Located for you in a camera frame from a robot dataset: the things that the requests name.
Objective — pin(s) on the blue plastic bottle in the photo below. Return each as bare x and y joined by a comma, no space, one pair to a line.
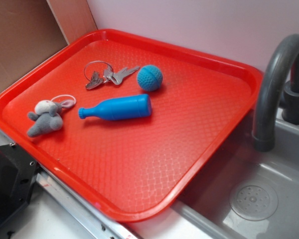
123,108

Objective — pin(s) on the blue textured ball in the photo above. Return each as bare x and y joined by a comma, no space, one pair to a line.
150,78

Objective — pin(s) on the red plastic tray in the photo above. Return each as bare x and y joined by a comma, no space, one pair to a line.
131,169

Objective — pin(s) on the grey plastic sink basin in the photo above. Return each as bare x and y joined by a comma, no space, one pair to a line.
245,194

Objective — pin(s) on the grey toy faucet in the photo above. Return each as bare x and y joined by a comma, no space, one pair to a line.
279,89

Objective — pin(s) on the brown cardboard panel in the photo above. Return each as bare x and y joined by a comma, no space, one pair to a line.
31,31

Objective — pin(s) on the silver keys on ring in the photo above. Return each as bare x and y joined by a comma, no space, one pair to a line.
109,75

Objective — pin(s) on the grey plush bunny keychain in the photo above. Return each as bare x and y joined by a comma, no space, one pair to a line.
46,116

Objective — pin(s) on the aluminium frame rail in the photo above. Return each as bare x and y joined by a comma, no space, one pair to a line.
91,220

